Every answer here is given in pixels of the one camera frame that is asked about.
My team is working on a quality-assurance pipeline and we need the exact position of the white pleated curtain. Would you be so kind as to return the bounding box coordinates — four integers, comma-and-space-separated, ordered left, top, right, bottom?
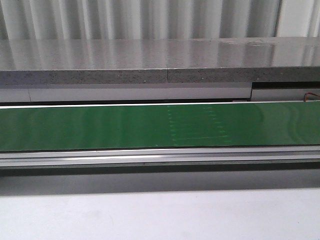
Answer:
0, 0, 320, 40

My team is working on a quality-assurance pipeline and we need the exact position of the aluminium conveyor front rail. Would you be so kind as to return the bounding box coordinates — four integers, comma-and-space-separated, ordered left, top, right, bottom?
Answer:
0, 145, 320, 170

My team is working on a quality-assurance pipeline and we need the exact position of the aluminium conveyor rail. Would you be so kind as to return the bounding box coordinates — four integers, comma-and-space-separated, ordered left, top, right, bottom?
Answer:
0, 145, 320, 170
0, 81, 320, 104

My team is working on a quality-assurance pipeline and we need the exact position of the green conveyor belt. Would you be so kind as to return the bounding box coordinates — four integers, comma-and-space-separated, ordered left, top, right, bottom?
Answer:
0, 101, 320, 152

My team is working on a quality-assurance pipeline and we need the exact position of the grey speckled stone counter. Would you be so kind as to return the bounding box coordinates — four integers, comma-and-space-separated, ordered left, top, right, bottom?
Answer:
0, 37, 320, 86

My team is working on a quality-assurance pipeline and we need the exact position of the red wire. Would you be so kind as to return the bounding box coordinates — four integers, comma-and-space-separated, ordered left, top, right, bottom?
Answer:
303, 92, 320, 103

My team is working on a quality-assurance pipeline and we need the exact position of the aluminium conveyor rear rail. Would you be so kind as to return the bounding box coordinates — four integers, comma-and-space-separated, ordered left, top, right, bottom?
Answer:
0, 81, 320, 104

